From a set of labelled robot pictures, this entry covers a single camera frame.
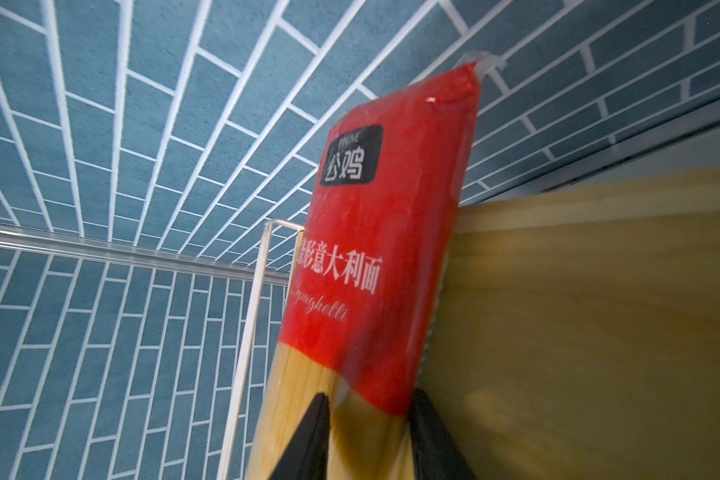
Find wooden two-tier shelf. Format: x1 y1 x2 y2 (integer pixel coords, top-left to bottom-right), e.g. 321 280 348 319
417 168 720 479

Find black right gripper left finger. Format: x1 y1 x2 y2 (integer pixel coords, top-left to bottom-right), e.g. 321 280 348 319
269 392 331 480

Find red spaghetti bag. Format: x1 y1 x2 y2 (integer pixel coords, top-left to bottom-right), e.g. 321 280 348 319
245 52 502 479

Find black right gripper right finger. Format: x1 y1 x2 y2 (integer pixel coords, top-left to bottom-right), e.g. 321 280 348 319
408 389 476 480

